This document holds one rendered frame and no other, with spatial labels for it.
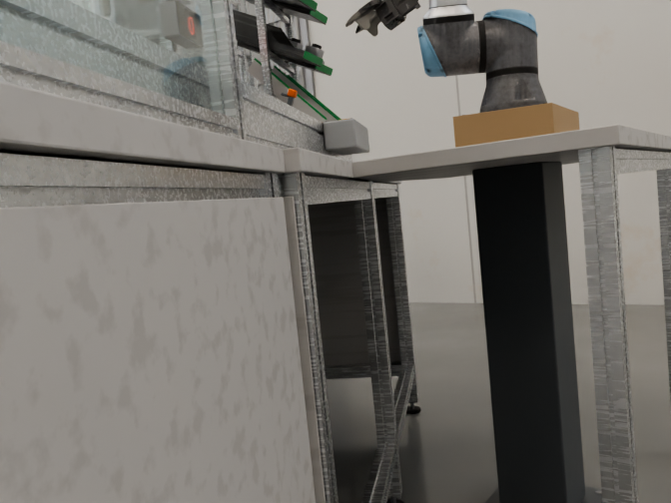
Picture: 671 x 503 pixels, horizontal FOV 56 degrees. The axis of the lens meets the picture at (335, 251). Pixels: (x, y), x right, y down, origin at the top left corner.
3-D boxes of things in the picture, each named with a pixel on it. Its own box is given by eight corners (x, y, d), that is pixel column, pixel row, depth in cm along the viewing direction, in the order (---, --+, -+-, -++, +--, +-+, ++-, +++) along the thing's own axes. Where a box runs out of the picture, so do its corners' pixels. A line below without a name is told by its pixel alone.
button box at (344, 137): (369, 152, 153) (367, 127, 153) (356, 146, 132) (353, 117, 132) (341, 155, 154) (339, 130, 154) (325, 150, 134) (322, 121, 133)
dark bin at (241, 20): (321, 67, 184) (329, 42, 183) (303, 59, 172) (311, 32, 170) (241, 42, 192) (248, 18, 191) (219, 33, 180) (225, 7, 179)
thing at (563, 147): (685, 151, 165) (684, 140, 165) (619, 144, 91) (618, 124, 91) (441, 178, 205) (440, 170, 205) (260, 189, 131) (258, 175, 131)
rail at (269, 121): (352, 173, 169) (348, 133, 168) (246, 155, 82) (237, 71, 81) (333, 176, 170) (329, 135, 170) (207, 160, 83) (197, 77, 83)
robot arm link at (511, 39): (543, 64, 137) (541, 0, 136) (480, 70, 139) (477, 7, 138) (534, 75, 149) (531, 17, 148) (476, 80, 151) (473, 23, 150)
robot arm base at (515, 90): (558, 113, 145) (556, 70, 144) (530, 108, 134) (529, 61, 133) (498, 122, 155) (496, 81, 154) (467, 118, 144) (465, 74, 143)
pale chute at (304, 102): (334, 134, 185) (342, 122, 184) (317, 131, 173) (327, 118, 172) (267, 78, 191) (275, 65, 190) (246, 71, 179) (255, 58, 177)
